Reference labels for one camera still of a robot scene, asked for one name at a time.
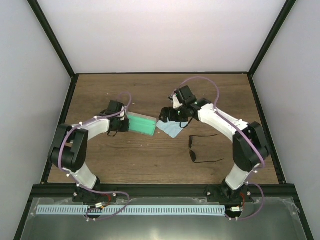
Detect light blue cleaning cloth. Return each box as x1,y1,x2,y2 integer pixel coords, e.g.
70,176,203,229
156,120,187,139

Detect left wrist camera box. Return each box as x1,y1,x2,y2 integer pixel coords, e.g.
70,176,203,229
106,100,125,115

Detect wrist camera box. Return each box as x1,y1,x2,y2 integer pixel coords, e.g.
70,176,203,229
174,85,197,107
106,100,125,115

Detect black sunglasses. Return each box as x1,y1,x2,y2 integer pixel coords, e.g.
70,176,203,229
187,134,225,165

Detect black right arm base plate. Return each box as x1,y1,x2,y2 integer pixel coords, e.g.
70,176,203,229
204,184,252,204

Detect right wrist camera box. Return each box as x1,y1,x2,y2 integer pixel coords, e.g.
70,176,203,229
174,85,197,107

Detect grey glasses case green lining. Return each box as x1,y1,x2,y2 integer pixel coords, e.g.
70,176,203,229
126,112,157,136

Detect shiny metal front sheet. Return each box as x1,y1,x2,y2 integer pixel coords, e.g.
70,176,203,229
21,197,307,240

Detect black enclosure frame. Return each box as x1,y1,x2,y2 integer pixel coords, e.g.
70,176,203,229
13,0,316,240

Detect light blue slotted cable duct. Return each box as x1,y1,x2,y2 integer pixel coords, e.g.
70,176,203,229
35,205,226,216

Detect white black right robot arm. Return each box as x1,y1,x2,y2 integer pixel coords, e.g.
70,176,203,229
159,97,270,202

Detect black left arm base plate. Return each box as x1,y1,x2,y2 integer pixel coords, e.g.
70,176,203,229
72,184,118,205

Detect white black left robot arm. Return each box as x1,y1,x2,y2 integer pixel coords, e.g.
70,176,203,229
48,116,130,202

